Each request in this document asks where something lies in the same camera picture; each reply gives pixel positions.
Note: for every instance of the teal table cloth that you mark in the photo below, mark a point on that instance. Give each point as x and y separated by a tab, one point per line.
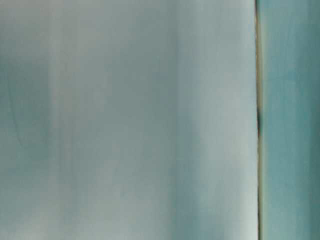
289	34

